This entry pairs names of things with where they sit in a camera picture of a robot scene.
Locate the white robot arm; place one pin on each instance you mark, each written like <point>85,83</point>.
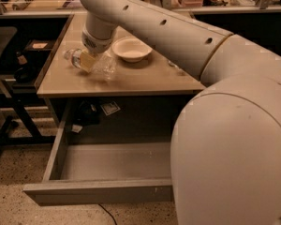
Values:
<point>225,152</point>

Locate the white paper bowl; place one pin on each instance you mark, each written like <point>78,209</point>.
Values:
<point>130,49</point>

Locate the full labelled water bottle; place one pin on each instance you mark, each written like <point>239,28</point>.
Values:
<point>174,65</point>

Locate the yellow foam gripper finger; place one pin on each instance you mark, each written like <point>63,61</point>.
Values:
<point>87,61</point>

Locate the open grey metal drawer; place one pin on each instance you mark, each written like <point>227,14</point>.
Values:
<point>125,158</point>

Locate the small dark box with label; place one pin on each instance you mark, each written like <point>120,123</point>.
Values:
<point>39,45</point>

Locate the clear crushed water bottle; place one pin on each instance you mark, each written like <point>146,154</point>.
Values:
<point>104,64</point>

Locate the grey cabinet with counter top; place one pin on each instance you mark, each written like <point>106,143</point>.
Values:
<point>150,77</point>

